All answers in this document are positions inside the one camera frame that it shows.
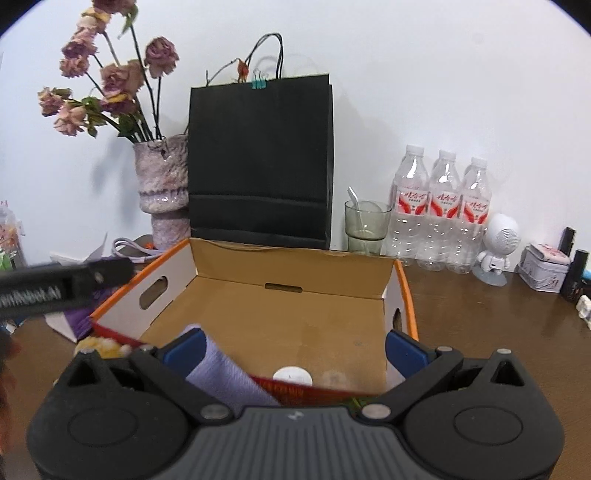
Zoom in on purple knitted cloth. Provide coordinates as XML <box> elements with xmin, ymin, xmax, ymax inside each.
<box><xmin>182</xmin><ymin>324</ymin><xmax>280</xmax><ymax>416</ymax></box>

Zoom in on yellow white plush toy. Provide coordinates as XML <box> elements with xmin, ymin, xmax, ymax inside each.
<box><xmin>74</xmin><ymin>336</ymin><xmax>132</xmax><ymax>359</ymax></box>

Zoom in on colourful wrapped items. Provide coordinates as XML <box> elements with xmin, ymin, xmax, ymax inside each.
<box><xmin>0</xmin><ymin>200</ymin><xmax>26</xmax><ymax>271</ymax></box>

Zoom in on purple tissue pack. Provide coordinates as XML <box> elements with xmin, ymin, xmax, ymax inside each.
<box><xmin>45</xmin><ymin>233</ymin><xmax>114</xmax><ymax>343</ymax></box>

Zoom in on orange cardboard box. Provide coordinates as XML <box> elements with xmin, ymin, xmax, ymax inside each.
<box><xmin>92</xmin><ymin>238</ymin><xmax>418</xmax><ymax>395</ymax></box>

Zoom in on white plastic spoon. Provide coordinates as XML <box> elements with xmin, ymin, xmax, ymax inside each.
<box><xmin>346</xmin><ymin>187</ymin><xmax>366</xmax><ymax>233</ymax></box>

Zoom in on grey glass cup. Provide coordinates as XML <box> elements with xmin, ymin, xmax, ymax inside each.
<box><xmin>345</xmin><ymin>200</ymin><xmax>392</xmax><ymax>256</ymax></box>

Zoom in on white robot figurine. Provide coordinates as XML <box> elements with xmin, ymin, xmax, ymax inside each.
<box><xmin>472</xmin><ymin>213</ymin><xmax>521</xmax><ymax>287</ymax></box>

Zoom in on left water bottle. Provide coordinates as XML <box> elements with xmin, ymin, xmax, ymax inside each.
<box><xmin>387</xmin><ymin>145</ymin><xmax>429</xmax><ymax>265</ymax></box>

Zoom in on water bottle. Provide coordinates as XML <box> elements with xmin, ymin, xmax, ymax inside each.
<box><xmin>417</xmin><ymin>150</ymin><xmax>461</xmax><ymax>271</ymax></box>
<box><xmin>453</xmin><ymin>157</ymin><xmax>492</xmax><ymax>274</ymax></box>
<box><xmin>387</xmin><ymin>145</ymin><xmax>429</xmax><ymax>265</ymax></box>

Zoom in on small white tin box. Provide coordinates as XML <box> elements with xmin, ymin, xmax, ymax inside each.
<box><xmin>516</xmin><ymin>243</ymin><xmax>571</xmax><ymax>294</ymax></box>

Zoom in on middle water bottle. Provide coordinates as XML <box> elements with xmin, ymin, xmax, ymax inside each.
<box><xmin>417</xmin><ymin>150</ymin><xmax>461</xmax><ymax>271</ymax></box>

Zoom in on right water bottle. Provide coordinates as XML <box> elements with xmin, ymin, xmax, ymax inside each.
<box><xmin>453</xmin><ymin>157</ymin><xmax>492</xmax><ymax>274</ymax></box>

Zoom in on black cosmetic tube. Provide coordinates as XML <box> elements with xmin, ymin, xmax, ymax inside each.
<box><xmin>560</xmin><ymin>250</ymin><xmax>589</xmax><ymax>303</ymax></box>

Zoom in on purple ceramic vase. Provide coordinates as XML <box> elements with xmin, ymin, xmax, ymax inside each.
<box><xmin>133</xmin><ymin>134</ymin><xmax>190</xmax><ymax>250</ymax></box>

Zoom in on black lipstick tube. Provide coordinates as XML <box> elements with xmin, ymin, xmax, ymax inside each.
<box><xmin>559</xmin><ymin>227</ymin><xmax>575</xmax><ymax>257</ymax></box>

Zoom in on black paper bag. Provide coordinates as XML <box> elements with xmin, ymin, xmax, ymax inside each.
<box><xmin>187</xmin><ymin>54</ymin><xmax>334</xmax><ymax>250</ymax></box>

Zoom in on dried pink rose bouquet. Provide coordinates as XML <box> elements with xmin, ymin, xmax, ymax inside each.
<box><xmin>37</xmin><ymin>1</ymin><xmax>179</xmax><ymax>144</ymax></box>

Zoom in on teal binder clip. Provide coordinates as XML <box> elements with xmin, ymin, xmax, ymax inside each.
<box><xmin>250</xmin><ymin>69</ymin><xmax>267</xmax><ymax>90</ymax></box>

